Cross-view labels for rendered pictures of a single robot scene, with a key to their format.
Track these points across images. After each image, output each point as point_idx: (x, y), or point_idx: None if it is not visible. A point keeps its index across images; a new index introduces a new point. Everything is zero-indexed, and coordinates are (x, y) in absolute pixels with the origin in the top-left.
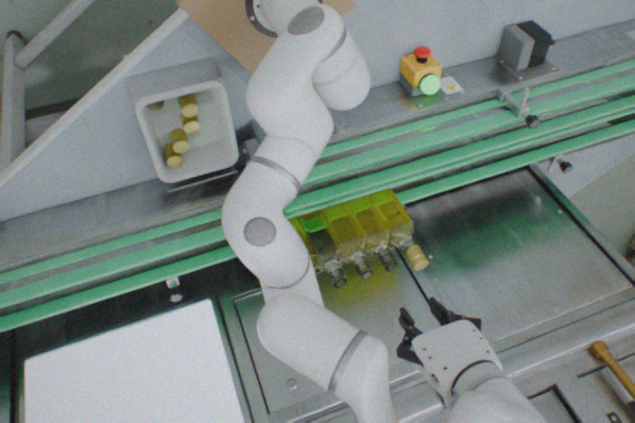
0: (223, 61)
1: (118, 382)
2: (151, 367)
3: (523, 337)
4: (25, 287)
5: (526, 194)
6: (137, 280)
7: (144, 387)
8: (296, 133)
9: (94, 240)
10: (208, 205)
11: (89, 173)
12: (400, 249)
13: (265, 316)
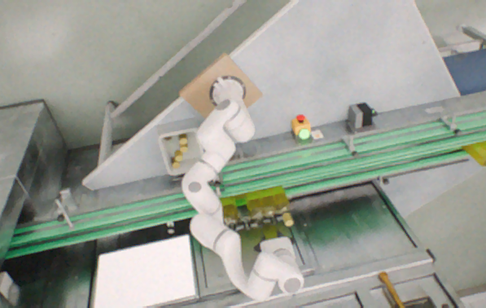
0: (200, 119)
1: (140, 268)
2: (155, 263)
3: (343, 266)
4: (103, 218)
5: (367, 196)
6: (154, 222)
7: (151, 271)
8: (215, 150)
9: (136, 200)
10: None
11: (137, 169)
12: None
13: (192, 220)
